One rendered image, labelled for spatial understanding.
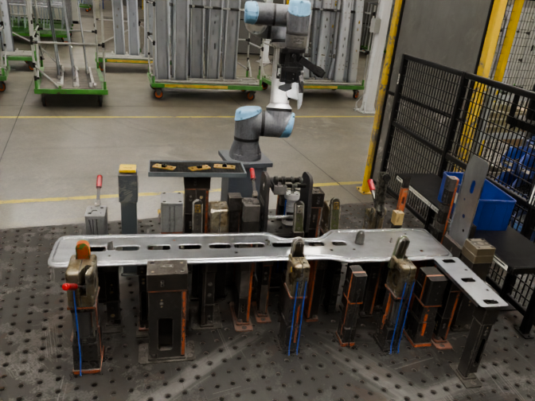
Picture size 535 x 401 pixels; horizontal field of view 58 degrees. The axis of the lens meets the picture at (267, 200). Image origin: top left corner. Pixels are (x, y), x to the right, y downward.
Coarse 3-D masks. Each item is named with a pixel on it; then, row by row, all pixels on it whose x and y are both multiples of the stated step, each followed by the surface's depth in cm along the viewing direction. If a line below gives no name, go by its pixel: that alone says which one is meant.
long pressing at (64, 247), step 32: (64, 256) 149; (128, 256) 153; (160, 256) 154; (192, 256) 156; (224, 256) 158; (256, 256) 160; (320, 256) 164; (352, 256) 165; (384, 256) 167; (416, 256) 170; (448, 256) 172
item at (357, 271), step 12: (348, 276) 162; (360, 276) 156; (348, 288) 161; (360, 288) 158; (348, 300) 161; (360, 300) 160; (348, 312) 163; (348, 324) 164; (336, 336) 172; (348, 336) 166
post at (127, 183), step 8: (120, 176) 178; (128, 176) 178; (136, 176) 179; (120, 184) 179; (128, 184) 180; (136, 184) 180; (120, 192) 180; (128, 192) 181; (136, 192) 182; (120, 200) 182; (128, 200) 182; (136, 200) 183; (128, 208) 184; (136, 208) 186; (128, 216) 186; (136, 216) 187; (128, 224) 187; (136, 224) 188; (128, 232) 188; (136, 232) 189; (128, 248) 191; (136, 248) 192; (128, 272) 196; (136, 272) 196
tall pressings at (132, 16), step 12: (120, 0) 982; (132, 0) 993; (144, 0) 972; (120, 12) 993; (132, 12) 1001; (144, 12) 980; (120, 24) 1000; (132, 24) 1009; (144, 24) 987; (120, 36) 1008; (132, 36) 1015; (144, 36) 995; (120, 48) 1016; (132, 48) 1024; (144, 48) 1003
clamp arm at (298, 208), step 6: (294, 204) 180; (300, 204) 179; (294, 210) 180; (300, 210) 179; (294, 216) 180; (300, 216) 180; (294, 222) 180; (300, 222) 181; (294, 228) 181; (300, 228) 181
